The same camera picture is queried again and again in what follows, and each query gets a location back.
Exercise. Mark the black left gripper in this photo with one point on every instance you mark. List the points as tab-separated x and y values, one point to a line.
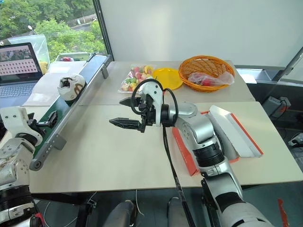
35	125

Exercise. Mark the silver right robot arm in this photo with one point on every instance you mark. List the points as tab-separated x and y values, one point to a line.
201	127

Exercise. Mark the dark window frame post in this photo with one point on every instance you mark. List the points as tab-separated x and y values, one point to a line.
104	30

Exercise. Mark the slanted grey metal pole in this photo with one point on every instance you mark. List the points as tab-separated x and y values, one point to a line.
290	65

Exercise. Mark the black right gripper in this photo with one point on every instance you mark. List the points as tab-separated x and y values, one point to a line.
148	111

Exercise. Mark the beige cardboard sheet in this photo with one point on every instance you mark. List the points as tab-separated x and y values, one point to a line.
49	80

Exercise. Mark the orange woven basket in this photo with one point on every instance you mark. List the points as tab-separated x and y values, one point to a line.
189	68

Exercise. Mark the clear tray with items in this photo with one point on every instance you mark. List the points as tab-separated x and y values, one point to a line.
75	56

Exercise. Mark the yellow soft object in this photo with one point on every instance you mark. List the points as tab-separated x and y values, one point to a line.
43	67

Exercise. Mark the large clear plastic bag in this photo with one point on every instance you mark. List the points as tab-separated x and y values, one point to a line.
42	47

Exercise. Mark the clear bag with red items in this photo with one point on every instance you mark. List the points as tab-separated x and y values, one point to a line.
213	79

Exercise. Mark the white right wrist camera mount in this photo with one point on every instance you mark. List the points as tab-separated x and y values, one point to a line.
152	91

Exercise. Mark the yellow plastic plate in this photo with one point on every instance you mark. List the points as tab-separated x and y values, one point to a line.
168	78

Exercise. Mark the green conveyor belt silver frame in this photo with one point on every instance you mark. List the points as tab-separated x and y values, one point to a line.
94	65

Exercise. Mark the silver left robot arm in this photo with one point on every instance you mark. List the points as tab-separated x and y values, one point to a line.
9	156

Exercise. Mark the clear bag of colourful fruit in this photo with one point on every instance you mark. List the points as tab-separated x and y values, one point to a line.
136	76

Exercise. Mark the dark rounded shape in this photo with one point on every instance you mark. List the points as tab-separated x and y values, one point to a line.
122	214

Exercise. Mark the red tape strip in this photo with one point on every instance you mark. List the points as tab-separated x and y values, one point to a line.
282	211

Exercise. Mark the grey laptop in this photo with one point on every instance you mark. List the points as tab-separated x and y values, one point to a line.
16	61

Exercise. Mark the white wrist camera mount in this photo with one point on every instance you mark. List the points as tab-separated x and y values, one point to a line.
14	118
152	91

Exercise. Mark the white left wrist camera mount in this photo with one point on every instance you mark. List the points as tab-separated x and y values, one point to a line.
14	118

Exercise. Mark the orange and white shoebox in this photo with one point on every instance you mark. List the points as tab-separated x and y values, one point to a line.
227	127

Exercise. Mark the grey power adapter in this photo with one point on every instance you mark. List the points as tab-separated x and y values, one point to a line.
275	106

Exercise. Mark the grey device on floor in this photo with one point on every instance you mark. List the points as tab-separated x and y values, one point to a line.
296	140

